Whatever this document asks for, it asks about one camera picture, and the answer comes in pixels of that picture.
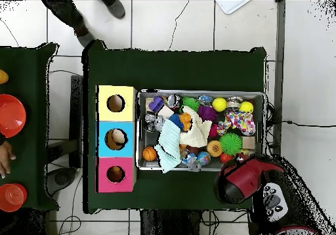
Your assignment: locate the person's hand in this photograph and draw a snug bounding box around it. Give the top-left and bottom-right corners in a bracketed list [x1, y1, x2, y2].
[0, 140, 16, 179]

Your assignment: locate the orange plastic cup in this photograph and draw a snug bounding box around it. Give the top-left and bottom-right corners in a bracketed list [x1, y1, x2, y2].
[0, 93, 27, 139]

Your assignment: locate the mint green cloth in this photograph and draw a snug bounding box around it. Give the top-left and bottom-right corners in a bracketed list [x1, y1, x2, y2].
[153, 119, 182, 174]

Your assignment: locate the wooden box with three holes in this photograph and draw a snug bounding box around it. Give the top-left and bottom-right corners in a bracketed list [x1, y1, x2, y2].
[95, 85, 138, 194]

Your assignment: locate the silver mesh bin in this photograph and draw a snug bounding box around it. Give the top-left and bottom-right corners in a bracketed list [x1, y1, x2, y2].
[135, 89, 267, 172]

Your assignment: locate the green covered side table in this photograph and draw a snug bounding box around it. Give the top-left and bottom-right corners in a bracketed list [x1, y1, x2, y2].
[0, 42, 60, 212]

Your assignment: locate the orange basketball toy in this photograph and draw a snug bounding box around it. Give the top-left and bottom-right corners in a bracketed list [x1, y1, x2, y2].
[142, 146, 158, 161]

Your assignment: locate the person's leg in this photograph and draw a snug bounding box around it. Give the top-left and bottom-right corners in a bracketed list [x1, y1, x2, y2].
[100, 0, 126, 19]
[41, 0, 96, 48]

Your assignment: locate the dark green table cloth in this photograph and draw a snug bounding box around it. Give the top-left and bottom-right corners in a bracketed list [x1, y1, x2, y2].
[81, 39, 267, 215]

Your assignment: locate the green spiky ball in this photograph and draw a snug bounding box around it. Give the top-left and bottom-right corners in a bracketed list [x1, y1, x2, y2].
[180, 96, 200, 113]
[219, 132, 243, 156]

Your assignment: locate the cream knitted cloth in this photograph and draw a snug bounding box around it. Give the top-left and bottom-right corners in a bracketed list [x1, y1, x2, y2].
[179, 105, 213, 148]

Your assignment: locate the purple rubber toy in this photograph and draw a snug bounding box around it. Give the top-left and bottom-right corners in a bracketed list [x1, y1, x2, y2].
[197, 104, 219, 121]

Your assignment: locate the hamburger squishy toy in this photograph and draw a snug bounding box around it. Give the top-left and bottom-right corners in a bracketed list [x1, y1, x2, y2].
[206, 139, 223, 158]

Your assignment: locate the yellow ball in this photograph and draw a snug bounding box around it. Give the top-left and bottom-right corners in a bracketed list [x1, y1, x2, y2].
[239, 100, 255, 114]
[211, 96, 228, 112]

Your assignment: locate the polka dot cloth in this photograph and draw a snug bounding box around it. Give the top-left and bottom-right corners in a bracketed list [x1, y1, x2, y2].
[215, 110, 257, 137]

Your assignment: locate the white tray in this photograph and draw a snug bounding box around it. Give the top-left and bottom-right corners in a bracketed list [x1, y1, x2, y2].
[215, 0, 251, 15]

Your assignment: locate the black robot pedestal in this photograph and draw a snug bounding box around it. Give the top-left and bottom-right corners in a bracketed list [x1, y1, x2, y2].
[140, 209, 203, 235]

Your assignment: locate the black cable with connector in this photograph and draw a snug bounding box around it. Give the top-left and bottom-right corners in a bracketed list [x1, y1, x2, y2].
[267, 119, 336, 128]

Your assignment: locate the grey metal rail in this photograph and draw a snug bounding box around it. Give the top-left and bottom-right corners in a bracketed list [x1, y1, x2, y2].
[272, 0, 286, 157]

